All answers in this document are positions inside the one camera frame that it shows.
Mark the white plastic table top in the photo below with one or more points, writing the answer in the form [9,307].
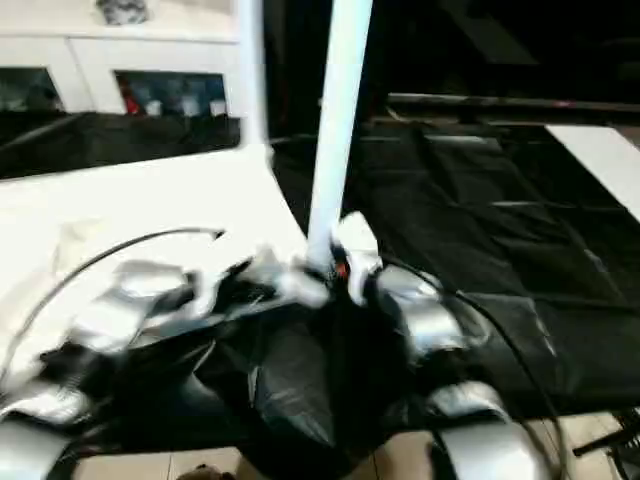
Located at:
[120,210]

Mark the black plastic mat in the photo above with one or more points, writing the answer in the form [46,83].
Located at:
[500,230]

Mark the red bottle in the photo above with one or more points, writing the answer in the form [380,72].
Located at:
[132,98]

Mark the black bar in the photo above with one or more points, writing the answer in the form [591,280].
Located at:
[510,102]

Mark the white cabinet with glass doors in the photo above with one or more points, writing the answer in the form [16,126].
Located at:
[60,50]

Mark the dark bundle on cabinet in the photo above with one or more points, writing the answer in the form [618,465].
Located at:
[122,10]

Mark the black stand foot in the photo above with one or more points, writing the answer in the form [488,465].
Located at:
[618,440]

